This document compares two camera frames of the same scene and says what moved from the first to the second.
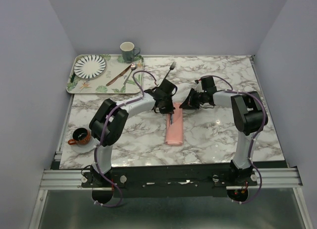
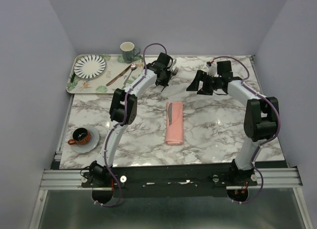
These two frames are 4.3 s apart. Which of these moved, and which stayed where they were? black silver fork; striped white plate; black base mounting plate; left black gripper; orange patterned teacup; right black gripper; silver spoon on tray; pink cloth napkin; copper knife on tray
Moved: left black gripper; right black gripper; black silver fork
Stayed: copper knife on tray; orange patterned teacup; silver spoon on tray; striped white plate; pink cloth napkin; black base mounting plate
